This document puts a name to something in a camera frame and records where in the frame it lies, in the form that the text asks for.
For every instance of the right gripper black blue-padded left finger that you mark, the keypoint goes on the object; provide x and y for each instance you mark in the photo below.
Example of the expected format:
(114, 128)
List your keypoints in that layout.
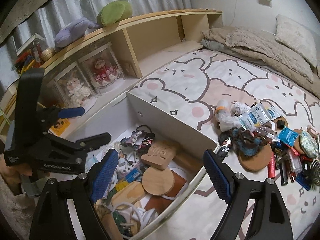
(52, 220)

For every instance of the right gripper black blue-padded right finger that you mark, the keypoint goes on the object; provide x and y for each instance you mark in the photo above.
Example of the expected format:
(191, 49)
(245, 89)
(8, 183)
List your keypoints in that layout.
(269, 220)

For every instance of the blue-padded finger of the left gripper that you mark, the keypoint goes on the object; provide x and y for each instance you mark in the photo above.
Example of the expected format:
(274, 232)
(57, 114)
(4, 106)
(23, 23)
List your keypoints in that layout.
(71, 112)

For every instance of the square wooden coaster with hook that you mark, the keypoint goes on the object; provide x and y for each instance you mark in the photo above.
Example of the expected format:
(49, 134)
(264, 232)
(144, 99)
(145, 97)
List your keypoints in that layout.
(160, 154)

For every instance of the white bunny doll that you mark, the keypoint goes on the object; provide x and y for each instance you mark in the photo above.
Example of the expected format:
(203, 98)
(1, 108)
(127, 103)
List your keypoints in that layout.
(78, 91)

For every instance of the wooden bedside shelf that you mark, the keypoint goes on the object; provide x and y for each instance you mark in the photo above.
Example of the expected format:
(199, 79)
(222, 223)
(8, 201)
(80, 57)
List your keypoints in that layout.
(137, 46)

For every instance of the blue rectangular packet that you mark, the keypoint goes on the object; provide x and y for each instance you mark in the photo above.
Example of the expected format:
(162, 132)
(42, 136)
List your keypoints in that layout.
(303, 182)

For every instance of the red pen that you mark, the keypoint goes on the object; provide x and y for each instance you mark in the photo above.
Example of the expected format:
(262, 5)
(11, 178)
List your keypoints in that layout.
(272, 167)

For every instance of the doll in red dress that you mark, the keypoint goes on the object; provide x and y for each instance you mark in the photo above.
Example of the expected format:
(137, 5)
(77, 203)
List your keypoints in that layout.
(105, 73)

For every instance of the round plain cork coaster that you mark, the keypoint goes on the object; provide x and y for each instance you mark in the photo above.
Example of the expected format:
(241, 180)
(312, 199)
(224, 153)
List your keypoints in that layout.
(258, 161)

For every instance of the white storage box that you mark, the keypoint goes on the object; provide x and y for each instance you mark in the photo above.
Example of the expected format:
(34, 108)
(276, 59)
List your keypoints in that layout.
(162, 200)

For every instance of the red clear plastic case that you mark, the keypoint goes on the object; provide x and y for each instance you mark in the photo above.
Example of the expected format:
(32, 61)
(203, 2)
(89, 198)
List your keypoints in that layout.
(294, 162)

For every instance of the purple plush toy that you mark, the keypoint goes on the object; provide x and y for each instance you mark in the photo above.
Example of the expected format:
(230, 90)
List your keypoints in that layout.
(73, 31)

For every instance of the silver foil packet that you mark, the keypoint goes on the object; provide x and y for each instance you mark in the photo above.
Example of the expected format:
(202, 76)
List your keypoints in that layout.
(308, 145)

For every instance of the white blue wipes packet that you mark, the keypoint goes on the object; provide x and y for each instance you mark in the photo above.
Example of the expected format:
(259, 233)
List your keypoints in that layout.
(258, 115)

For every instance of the green plush toy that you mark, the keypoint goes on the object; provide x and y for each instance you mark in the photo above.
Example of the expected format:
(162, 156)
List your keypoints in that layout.
(114, 12)

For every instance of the grey curtain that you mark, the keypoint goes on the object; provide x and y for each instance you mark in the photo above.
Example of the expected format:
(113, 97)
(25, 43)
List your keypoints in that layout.
(55, 14)

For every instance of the beige folded blanket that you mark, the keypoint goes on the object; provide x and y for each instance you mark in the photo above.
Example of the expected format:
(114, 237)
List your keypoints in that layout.
(261, 47)

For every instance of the small fluffy beige pillow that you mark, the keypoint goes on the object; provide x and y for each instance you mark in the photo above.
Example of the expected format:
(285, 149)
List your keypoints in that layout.
(297, 38)

